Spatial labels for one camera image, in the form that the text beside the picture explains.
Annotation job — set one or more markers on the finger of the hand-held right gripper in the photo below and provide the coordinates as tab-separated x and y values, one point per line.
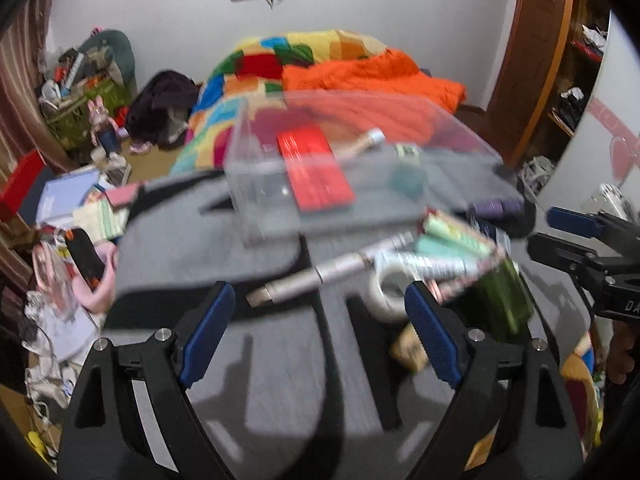
572	222
555	252

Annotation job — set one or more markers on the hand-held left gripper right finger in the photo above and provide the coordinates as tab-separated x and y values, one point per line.
430	335

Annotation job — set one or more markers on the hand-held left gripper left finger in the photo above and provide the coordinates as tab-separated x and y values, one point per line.
210	330

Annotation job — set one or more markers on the mint green tube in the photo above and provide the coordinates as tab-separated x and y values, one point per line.
457	232
442	250

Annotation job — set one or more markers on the clear plastic box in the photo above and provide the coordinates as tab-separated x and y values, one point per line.
250	160

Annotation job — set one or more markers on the person's right hand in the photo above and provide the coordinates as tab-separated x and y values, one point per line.
624	352

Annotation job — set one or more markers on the tan small packet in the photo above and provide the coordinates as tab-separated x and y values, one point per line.
407	350

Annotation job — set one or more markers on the white tape roll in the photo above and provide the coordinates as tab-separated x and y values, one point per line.
382	292

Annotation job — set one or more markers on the dark green box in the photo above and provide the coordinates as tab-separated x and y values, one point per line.
500	297

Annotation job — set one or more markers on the white squeeze tube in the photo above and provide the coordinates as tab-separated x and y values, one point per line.
425	262

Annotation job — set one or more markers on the purple small bottle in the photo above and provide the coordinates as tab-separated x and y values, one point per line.
495	207

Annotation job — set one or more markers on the white board with pink print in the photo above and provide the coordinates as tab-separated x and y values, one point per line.
595	150

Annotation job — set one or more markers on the grey black-striped garment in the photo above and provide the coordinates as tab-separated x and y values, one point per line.
200	240

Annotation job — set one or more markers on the pink bag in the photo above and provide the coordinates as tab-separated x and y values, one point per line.
97	295

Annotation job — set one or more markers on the silver pen-shaped tube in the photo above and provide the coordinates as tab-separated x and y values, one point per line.
325	272

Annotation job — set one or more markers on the black flat case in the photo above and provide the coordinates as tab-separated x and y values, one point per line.
85	255

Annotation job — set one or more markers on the wooden shelf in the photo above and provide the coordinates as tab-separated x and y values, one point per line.
580	75

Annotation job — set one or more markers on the pale green book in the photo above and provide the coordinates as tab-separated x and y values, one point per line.
100	220

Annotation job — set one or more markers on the pink book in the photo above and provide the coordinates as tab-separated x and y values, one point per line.
124	195

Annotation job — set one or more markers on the green-capped bottle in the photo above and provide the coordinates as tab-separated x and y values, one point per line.
409	172

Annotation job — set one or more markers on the wooden door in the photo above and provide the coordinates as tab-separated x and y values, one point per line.
535	50

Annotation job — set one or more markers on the red flat packet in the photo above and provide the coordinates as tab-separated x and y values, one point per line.
310	170

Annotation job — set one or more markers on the white blue book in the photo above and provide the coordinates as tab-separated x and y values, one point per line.
65	197

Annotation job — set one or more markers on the beige silver-capped tube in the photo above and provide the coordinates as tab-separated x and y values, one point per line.
369	141

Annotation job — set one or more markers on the dark clothes pile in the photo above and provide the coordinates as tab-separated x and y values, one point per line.
160	105

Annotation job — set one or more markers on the pink rabbit toy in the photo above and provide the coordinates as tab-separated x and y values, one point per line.
102	125

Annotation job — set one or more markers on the red box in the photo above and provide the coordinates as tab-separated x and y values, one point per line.
20	185

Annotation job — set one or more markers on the green storage bag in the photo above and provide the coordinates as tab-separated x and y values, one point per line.
75	115

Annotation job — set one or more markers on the orange puffer jacket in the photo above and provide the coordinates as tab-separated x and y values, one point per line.
360	72

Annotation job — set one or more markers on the colourful patchwork blanket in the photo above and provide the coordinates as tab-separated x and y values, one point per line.
250	70

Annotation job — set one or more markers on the grey curved pillow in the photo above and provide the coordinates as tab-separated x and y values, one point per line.
117	47

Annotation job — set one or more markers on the striped brown curtain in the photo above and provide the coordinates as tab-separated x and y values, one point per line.
25	75

